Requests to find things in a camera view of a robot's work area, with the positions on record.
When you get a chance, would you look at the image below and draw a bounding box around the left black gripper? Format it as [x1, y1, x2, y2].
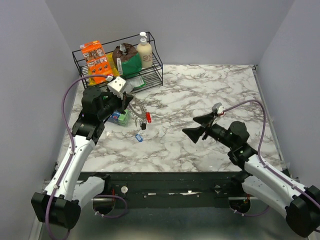
[98, 90, 134, 121]

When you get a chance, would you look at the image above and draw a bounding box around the red key tag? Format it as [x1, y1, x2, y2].
[145, 112, 152, 124]

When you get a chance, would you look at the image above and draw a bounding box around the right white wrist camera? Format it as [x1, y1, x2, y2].
[211, 102, 225, 116]

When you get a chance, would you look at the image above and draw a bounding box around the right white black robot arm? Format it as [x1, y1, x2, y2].
[182, 113, 320, 238]

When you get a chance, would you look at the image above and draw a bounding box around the blue key tag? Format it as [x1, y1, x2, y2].
[135, 134, 143, 143]

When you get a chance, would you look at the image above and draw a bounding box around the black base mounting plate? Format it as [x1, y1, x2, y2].
[78, 172, 247, 209]

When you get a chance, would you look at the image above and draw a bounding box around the brown and green bag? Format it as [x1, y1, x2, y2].
[112, 43, 142, 78]

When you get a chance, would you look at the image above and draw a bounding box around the small blue white box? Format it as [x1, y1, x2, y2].
[107, 109, 131, 126]

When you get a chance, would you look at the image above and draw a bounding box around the yellow packet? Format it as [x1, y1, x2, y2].
[88, 52, 119, 86]

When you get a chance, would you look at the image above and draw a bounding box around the orange product box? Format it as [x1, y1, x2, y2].
[80, 40, 114, 77]

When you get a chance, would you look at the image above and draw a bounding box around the green white snack pouch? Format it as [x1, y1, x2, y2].
[126, 75, 146, 91]

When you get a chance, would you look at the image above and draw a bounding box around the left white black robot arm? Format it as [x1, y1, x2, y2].
[31, 86, 134, 230]

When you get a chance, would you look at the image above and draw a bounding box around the cream pump lotion bottle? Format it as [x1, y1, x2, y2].
[136, 31, 153, 68]

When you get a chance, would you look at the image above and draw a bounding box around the black wire shelf rack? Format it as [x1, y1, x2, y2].
[72, 31, 163, 93]

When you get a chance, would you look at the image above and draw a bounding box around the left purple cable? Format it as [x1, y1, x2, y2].
[46, 74, 128, 240]

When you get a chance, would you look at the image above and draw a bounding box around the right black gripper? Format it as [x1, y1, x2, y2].
[182, 111, 235, 149]

